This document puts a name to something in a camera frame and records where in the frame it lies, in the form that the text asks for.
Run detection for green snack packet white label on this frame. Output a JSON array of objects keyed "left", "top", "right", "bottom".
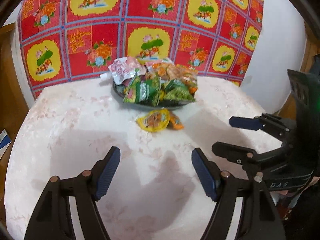
[{"left": 123, "top": 76, "right": 162, "bottom": 105}]

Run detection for orange snack packet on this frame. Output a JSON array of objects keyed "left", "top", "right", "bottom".
[
  {"left": 152, "top": 66, "right": 173, "bottom": 79},
  {"left": 170, "top": 65, "right": 199, "bottom": 84}
]

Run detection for wooden door frame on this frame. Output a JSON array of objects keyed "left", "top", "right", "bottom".
[{"left": 276, "top": 21, "right": 320, "bottom": 120}]

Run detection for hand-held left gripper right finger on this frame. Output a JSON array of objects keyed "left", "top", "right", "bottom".
[{"left": 191, "top": 147, "right": 288, "bottom": 240}]

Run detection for green pea snack packet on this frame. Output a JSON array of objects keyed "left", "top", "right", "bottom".
[{"left": 160, "top": 79, "right": 197, "bottom": 103}]

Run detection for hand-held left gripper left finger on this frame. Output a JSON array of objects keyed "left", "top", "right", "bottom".
[{"left": 24, "top": 146, "right": 121, "bottom": 240}]

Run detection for red floral printed cloth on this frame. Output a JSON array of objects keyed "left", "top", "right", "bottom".
[{"left": 16, "top": 0, "right": 265, "bottom": 99}]

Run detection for yellow jelly cup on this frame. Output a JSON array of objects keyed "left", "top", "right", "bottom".
[{"left": 136, "top": 109, "right": 171, "bottom": 132}]

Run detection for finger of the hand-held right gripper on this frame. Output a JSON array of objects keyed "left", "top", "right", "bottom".
[
  {"left": 212, "top": 141, "right": 288, "bottom": 180},
  {"left": 229, "top": 113, "right": 297, "bottom": 140}
]

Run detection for blue and white flat box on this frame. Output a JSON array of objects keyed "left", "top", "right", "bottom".
[{"left": 0, "top": 129, "right": 12, "bottom": 152}]

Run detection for orange candy packet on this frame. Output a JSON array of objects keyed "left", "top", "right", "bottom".
[{"left": 168, "top": 112, "right": 185, "bottom": 130}]

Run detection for patterned round plate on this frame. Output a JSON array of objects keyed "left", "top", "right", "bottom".
[{"left": 112, "top": 80, "right": 198, "bottom": 110}]

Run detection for wooden cabinet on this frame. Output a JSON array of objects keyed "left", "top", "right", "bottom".
[{"left": 0, "top": 22, "right": 30, "bottom": 140}]

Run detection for pink spouted drink pouch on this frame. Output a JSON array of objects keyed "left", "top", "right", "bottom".
[{"left": 100, "top": 57, "right": 147, "bottom": 84}]

